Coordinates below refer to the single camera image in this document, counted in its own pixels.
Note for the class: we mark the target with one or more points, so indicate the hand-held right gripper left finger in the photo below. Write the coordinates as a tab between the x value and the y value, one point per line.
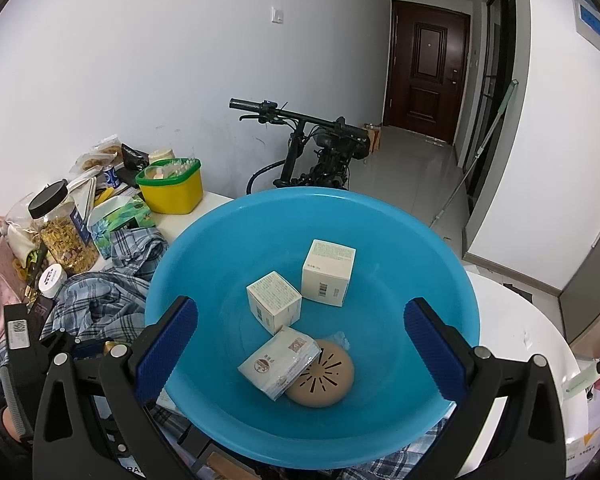
167	345

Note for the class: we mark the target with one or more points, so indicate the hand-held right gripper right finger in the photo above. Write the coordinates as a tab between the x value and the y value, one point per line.
432	355

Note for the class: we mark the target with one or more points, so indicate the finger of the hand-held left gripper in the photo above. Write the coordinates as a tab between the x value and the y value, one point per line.
75	346

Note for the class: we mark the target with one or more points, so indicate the blue plastic basin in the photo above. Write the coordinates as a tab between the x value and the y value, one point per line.
380	270

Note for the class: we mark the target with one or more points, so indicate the tan round vented case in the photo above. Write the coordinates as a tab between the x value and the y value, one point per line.
330	380

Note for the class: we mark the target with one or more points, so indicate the white soft tissue pack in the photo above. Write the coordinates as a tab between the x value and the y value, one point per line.
280	365

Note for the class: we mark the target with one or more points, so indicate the white printed cube carton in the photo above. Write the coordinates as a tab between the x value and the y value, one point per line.
275	305

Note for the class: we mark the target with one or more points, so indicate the cream cube carton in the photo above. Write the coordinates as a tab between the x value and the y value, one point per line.
330	275

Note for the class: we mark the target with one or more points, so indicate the blue plaid shirt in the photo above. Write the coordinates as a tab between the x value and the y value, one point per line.
95	300

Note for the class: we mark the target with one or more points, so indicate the white round labelled jar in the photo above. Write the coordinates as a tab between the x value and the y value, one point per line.
51	282

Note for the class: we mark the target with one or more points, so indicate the clear cereal jar black lid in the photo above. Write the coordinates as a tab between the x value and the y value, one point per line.
65	240

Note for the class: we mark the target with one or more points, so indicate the green tissue pack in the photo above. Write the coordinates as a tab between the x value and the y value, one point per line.
120	222

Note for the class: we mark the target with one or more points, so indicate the yellow bin with green rim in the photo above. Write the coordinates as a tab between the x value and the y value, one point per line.
170	190

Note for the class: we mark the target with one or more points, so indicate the blue drink can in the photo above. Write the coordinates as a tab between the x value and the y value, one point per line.
112	176

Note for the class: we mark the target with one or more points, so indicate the white jar with cream lid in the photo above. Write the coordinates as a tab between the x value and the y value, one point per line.
161	154

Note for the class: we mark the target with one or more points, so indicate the black snack packet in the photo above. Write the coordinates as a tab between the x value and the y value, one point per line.
134	156

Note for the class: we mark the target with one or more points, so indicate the clear snack bag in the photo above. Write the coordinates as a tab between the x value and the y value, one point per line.
97	152

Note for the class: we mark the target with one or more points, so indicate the brown cardboard box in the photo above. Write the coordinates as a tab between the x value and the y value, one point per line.
373	137

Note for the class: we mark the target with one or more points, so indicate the black bicycle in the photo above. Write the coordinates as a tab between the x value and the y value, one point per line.
330	150

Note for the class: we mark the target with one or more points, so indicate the black framed glass door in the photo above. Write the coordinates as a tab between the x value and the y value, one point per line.
490	85

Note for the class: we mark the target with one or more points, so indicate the dark brown door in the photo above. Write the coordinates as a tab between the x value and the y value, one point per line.
425	70

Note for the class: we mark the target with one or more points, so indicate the white light switch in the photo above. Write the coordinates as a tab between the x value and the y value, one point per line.
277	15

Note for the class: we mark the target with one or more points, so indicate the white wall panel blue screens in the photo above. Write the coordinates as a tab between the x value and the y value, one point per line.
592	20

